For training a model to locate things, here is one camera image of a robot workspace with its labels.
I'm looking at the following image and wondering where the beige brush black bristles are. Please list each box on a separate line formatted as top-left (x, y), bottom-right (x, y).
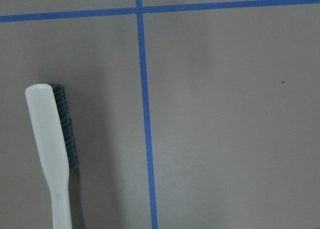
top-left (25, 83), bottom-right (78, 229)

